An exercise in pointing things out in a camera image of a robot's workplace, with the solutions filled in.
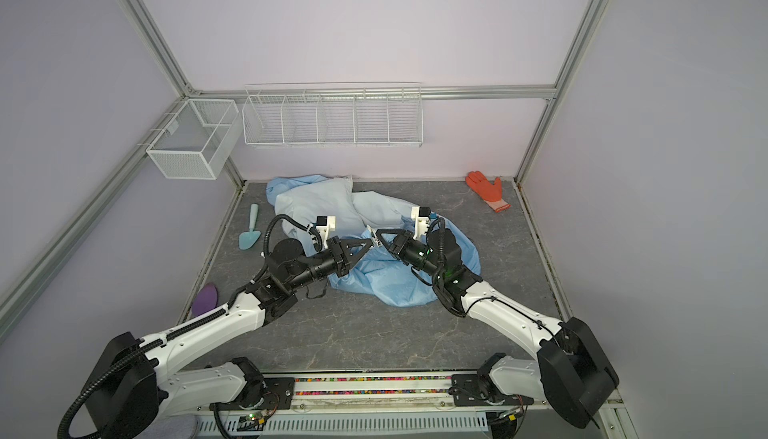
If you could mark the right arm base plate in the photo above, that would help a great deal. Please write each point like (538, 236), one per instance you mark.
(471, 390)

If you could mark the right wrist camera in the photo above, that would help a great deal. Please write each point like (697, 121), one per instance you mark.
(421, 217)

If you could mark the green circuit board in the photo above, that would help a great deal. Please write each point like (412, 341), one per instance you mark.
(251, 423)

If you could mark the white slotted vent strip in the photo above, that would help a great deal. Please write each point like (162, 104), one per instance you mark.
(349, 425)

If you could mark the purple pink brush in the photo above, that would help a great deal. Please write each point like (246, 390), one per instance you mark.
(205, 301)

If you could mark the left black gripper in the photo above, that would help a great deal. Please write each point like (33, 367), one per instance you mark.
(341, 255)

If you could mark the orange red glove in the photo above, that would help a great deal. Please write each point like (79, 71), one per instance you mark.
(491, 192)

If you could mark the white mesh box basket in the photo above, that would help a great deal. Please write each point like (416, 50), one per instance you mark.
(197, 140)

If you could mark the white wire shelf basket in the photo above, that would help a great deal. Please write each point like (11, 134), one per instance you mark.
(333, 114)

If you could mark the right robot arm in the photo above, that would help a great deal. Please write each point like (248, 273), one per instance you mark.
(568, 368)

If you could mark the mint green trowel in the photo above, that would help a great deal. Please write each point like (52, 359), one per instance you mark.
(248, 239)

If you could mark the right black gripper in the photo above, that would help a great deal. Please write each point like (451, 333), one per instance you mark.
(404, 246)

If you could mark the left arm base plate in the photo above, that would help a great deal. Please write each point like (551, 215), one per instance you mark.
(271, 393)

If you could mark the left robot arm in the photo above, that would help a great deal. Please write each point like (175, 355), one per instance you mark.
(129, 387)

